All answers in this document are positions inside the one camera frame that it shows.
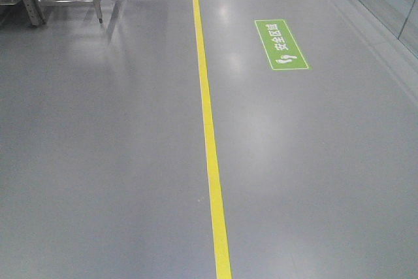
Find green floor safety sign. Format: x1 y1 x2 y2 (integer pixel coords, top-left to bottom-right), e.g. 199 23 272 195
255 19 310 71

